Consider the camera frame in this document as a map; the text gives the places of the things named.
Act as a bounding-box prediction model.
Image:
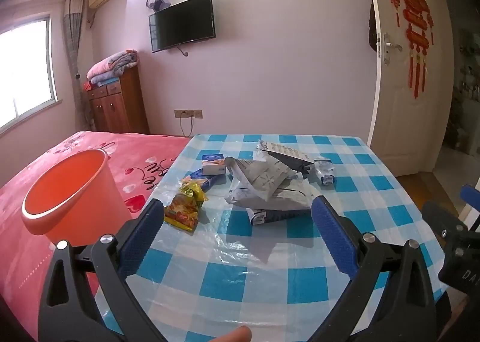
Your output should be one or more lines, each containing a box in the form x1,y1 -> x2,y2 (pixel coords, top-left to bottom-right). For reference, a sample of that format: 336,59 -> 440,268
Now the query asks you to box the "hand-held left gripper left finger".
37,198 -> 169,342

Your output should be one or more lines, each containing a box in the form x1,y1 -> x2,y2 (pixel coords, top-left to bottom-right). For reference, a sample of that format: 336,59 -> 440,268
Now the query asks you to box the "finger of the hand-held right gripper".
460,184 -> 480,212
421,201 -> 469,241

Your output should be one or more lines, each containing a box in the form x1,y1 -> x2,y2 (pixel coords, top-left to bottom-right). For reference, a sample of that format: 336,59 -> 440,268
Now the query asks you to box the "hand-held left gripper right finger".
310,195 -> 438,342

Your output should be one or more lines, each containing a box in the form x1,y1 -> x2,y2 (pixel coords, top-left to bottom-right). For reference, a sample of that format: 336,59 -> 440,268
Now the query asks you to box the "yellow snack packet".
164,181 -> 209,232

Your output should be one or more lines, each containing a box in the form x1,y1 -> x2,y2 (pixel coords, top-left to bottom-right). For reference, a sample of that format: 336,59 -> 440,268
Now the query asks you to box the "dark blue milk carton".
247,207 -> 313,226

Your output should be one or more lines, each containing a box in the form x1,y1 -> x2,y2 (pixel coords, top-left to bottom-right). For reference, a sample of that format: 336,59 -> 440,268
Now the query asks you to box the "wet wipes packet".
313,157 -> 337,186

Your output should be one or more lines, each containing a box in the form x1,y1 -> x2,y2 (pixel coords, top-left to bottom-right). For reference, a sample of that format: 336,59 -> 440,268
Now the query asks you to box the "orange plastic bucket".
20,149 -> 133,247

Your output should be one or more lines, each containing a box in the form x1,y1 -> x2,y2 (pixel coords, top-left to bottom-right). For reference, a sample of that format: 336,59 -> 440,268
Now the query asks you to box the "blue tissue pack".
189,169 -> 219,191
201,153 -> 227,176

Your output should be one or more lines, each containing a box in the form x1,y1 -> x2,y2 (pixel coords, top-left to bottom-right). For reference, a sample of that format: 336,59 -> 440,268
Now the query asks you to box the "white printed plastic bag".
224,156 -> 320,212

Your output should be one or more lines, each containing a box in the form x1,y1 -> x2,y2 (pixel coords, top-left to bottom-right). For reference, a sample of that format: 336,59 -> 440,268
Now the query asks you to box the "white grey milk carton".
256,139 -> 315,173

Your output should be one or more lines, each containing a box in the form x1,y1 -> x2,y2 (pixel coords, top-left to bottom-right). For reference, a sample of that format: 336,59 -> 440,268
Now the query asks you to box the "person's left hand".
214,326 -> 252,342

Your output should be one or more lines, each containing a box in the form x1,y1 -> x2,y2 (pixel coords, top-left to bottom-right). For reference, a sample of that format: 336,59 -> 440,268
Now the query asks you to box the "pink printed bed blanket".
0,131 -> 190,341

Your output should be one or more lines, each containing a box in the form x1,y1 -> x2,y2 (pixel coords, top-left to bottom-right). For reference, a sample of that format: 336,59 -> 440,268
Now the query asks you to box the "blue checked tablecloth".
94,134 -> 449,342

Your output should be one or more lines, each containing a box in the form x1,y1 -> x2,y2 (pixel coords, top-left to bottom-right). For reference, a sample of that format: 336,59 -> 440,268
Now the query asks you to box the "white door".
360,0 -> 453,177

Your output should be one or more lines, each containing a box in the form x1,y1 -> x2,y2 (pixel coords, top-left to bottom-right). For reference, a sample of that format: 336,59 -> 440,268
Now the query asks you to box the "brown wooden cabinet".
86,64 -> 150,135

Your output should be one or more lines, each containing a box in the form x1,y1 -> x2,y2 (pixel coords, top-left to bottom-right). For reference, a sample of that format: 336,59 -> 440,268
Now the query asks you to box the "folded pink blanket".
86,60 -> 118,80

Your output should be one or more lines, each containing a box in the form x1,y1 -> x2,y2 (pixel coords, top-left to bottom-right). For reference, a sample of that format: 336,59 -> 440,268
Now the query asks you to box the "folded floral quilt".
91,50 -> 138,86

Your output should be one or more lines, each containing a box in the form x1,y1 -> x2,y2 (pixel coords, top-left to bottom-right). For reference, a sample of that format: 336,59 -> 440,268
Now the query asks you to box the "grey curtain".
62,0 -> 95,131

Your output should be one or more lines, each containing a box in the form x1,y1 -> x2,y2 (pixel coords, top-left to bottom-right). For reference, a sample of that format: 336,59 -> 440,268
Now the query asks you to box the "dark hanging bag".
368,2 -> 378,52

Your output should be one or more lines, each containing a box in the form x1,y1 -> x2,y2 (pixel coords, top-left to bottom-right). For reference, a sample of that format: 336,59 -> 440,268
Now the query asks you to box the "red hanging door decoration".
389,0 -> 435,100

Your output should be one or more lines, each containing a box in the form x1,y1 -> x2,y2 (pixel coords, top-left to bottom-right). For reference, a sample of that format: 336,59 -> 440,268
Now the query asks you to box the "window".
0,15 -> 59,133

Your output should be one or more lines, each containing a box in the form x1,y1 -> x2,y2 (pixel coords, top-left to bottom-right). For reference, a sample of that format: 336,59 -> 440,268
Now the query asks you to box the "black power cable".
178,112 -> 196,137

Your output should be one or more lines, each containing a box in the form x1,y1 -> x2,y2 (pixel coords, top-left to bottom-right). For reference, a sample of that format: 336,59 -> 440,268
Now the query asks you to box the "wall power outlet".
174,109 -> 204,120

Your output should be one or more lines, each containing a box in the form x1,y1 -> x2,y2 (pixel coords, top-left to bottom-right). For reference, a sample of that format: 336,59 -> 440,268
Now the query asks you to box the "silver door handle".
383,33 -> 404,65

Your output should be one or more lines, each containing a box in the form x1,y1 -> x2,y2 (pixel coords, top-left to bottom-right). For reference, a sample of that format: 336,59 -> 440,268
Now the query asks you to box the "black wall television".
148,0 -> 217,53

